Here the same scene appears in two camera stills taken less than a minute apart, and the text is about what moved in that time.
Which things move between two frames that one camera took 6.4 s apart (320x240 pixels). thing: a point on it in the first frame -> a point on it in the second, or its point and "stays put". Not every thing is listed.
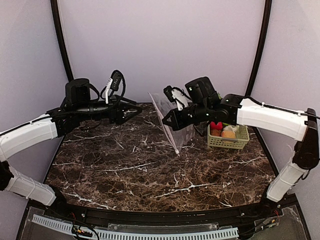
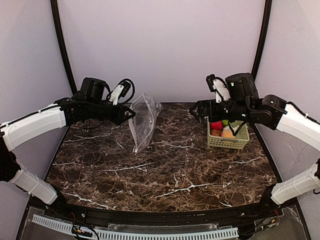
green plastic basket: (240, 141) stays put
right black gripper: (180, 118) -> (205, 111)
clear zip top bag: (178, 138) -> (143, 115)
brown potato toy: (215, 132) stays put
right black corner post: (260, 49) stays put
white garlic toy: (231, 128) stays put
